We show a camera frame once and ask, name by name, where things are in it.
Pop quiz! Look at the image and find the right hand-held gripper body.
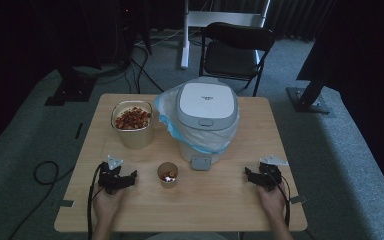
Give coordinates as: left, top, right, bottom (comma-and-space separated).
258, 154, 290, 192

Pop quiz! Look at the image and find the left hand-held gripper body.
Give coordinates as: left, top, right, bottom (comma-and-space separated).
98, 154, 125, 195

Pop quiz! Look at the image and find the metal container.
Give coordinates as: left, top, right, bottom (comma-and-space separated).
110, 99, 155, 150

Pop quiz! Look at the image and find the brown paper cup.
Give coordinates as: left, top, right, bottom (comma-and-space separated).
157, 161, 180, 190

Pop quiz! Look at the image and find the large pile of jujube slices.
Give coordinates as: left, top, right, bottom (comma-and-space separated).
114, 106, 152, 131

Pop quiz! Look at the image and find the person's left hand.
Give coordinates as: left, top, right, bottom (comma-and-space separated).
92, 185, 127, 218

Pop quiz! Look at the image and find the person's right hand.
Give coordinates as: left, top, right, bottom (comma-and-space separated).
257, 183, 288, 218

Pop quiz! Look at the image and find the blue white trash bag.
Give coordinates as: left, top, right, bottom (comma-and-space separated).
153, 87, 240, 155

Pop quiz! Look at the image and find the white pedal trash bin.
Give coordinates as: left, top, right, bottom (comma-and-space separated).
174, 75, 240, 172

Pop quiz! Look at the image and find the black stand with grey base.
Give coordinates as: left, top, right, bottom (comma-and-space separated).
285, 31, 336, 118

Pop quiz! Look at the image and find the black stand base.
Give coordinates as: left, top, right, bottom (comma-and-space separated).
44, 64, 98, 107

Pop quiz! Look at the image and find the black folding chair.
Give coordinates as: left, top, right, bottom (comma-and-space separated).
198, 21, 276, 98

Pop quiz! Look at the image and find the right hand-held gripper cable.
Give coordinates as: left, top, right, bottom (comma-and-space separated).
272, 172, 292, 228

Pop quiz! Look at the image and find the hand-held gripper cable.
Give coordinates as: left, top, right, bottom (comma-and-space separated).
86, 162, 104, 240
272, 172, 292, 228

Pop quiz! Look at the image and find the left hand-held gripper cable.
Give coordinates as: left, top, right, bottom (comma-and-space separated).
86, 162, 104, 240

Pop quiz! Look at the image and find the black floor cable loop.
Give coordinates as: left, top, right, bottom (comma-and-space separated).
7, 160, 76, 240

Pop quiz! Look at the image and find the bundle of floor cables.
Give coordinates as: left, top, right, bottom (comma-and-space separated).
96, 28, 201, 95

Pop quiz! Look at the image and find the white desk frame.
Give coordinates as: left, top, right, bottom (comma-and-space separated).
179, 0, 272, 70

